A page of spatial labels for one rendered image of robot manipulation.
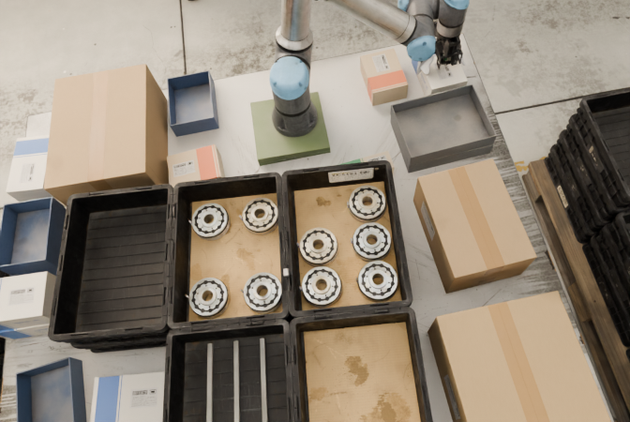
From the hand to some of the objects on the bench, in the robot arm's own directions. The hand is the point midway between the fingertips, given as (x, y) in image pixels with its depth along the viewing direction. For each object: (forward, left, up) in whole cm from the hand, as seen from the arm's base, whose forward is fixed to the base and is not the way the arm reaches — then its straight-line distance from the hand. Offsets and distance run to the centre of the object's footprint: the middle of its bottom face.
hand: (438, 67), depth 173 cm
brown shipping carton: (+56, -11, -10) cm, 58 cm away
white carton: (0, 0, -6) cm, 6 cm away
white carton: (+78, -110, -16) cm, 136 cm away
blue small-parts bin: (+73, -133, -17) cm, 153 cm away
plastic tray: (+22, -7, -8) cm, 24 cm away
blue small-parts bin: (-13, -83, -9) cm, 84 cm away
